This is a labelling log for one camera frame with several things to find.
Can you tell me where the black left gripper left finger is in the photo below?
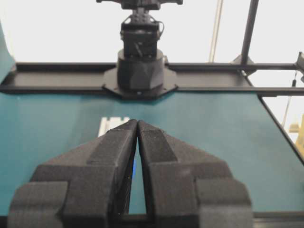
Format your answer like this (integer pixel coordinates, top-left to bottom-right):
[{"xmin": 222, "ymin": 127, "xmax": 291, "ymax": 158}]
[{"xmin": 7, "ymin": 120, "xmax": 137, "ymax": 228}]

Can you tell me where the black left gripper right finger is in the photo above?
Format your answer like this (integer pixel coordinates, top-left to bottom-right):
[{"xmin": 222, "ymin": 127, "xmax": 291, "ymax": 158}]
[{"xmin": 137, "ymin": 121, "xmax": 252, "ymax": 228}]

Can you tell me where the small blue plastic gear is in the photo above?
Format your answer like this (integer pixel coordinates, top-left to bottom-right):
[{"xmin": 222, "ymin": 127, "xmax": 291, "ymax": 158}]
[{"xmin": 132, "ymin": 159, "xmax": 136, "ymax": 179}]

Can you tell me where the silver aluminium extrusion base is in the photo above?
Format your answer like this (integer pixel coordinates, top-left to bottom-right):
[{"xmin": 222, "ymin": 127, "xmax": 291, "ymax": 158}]
[{"xmin": 97, "ymin": 117, "xmax": 130, "ymax": 137}]

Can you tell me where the black aluminium frame rail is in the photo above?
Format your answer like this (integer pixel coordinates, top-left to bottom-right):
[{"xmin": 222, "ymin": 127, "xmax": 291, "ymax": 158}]
[{"xmin": 0, "ymin": 63, "xmax": 304, "ymax": 99}]

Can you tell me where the black vertical frame post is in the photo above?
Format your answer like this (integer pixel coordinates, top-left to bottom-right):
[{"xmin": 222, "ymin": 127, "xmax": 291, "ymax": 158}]
[{"xmin": 232, "ymin": 0, "xmax": 259, "ymax": 65}]

